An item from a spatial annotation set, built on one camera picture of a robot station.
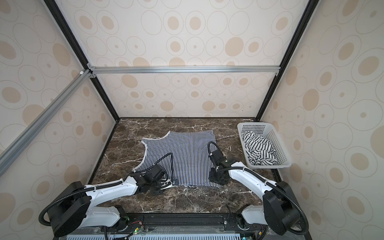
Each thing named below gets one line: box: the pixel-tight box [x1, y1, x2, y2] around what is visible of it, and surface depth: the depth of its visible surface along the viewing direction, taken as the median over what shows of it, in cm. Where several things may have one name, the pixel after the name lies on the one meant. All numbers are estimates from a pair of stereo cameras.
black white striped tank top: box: [241, 131, 277, 166], surface depth 99 cm
